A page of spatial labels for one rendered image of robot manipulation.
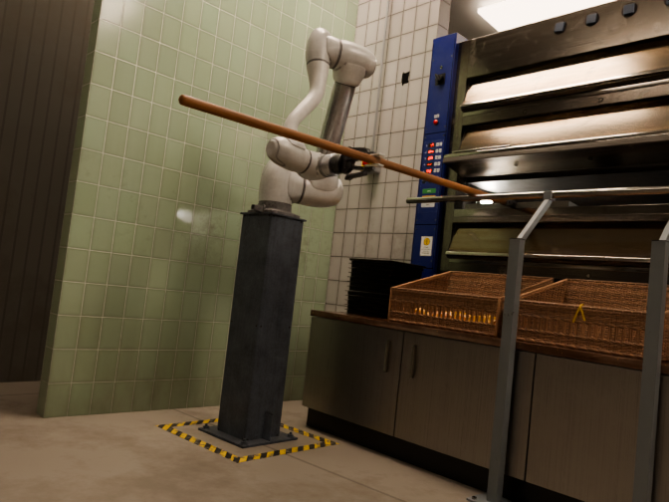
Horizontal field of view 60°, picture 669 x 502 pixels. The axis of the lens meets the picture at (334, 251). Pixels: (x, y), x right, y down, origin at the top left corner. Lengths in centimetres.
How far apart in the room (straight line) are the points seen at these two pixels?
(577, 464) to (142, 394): 197
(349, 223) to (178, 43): 141
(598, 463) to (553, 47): 189
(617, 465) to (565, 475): 18
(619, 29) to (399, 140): 125
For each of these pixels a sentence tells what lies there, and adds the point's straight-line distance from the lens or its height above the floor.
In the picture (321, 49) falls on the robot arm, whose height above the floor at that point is 170.
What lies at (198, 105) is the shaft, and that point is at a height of 116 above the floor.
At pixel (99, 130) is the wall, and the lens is 292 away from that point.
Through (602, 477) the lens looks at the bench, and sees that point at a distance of 217.
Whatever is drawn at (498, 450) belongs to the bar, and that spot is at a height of 19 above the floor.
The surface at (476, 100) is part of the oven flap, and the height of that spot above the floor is 175.
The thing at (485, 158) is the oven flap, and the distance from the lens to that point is 291.
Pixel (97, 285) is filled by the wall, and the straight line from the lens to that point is 289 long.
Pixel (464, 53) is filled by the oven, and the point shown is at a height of 203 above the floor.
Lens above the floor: 70
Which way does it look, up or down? 4 degrees up
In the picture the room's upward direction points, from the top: 6 degrees clockwise
